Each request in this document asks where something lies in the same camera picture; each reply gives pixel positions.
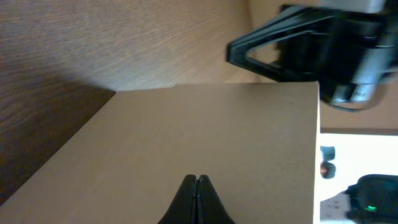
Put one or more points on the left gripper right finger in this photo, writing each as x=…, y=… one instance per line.
x=210, y=209

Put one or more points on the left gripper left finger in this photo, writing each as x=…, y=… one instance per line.
x=183, y=206

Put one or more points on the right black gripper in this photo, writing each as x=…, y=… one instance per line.
x=350, y=56

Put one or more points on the brown cardboard box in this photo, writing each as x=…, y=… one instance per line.
x=257, y=142

